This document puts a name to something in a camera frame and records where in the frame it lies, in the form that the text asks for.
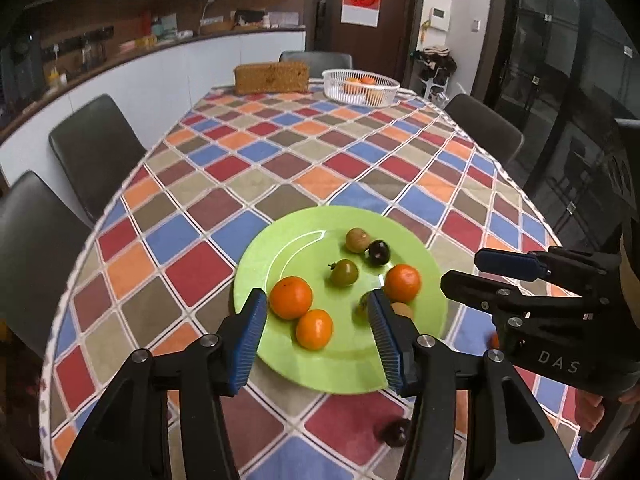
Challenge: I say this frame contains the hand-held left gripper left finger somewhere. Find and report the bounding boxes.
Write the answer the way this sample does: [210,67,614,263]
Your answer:
[57,287,269,480]

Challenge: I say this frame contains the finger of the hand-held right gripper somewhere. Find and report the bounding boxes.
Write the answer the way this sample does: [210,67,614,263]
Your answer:
[440,269,586,318]
[474,247,551,283]

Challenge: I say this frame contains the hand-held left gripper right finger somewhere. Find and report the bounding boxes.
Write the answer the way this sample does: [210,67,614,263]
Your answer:
[367,287,566,480]

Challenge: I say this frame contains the small orange mandarin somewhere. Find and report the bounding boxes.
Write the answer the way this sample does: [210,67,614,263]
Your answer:
[295,308,334,351]

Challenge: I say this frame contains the dark purple plum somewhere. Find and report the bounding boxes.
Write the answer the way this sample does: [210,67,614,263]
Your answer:
[367,240,391,267]
[376,418,413,448]

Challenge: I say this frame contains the green round plate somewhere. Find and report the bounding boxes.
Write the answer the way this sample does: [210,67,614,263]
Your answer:
[233,206,449,394]

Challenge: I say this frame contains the person's right hand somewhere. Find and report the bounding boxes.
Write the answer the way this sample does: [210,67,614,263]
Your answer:
[574,390,606,433]

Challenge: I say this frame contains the dark grey chair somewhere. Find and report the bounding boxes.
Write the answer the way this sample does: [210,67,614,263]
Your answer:
[0,170,93,356]
[49,94,148,223]
[279,50,353,78]
[444,93,525,168]

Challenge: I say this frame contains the colourful checkered tablecloth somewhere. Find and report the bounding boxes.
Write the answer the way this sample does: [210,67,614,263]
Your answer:
[39,77,608,480]

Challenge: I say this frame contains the black framed glass partition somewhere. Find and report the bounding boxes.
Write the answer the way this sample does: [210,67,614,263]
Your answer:
[482,0,640,261]

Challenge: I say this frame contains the dark clothes pile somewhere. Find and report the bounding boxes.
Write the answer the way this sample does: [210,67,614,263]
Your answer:
[410,46,458,98]

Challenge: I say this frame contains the white plastic basket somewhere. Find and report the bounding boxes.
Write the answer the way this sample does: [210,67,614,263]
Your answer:
[322,68,401,107]

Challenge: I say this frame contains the brown woven box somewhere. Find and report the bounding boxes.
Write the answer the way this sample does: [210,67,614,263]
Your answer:
[234,61,310,95]

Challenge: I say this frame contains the dark brown door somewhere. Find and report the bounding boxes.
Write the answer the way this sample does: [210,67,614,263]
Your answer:
[305,0,426,86]

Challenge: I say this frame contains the white counter cabinet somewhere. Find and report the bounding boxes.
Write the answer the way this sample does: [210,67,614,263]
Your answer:
[0,29,307,186]

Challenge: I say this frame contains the white countertop boxes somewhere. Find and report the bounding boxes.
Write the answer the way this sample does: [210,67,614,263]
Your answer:
[265,10,301,28]

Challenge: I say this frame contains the teal box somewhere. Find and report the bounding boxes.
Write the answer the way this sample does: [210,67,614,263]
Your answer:
[150,12,178,38]

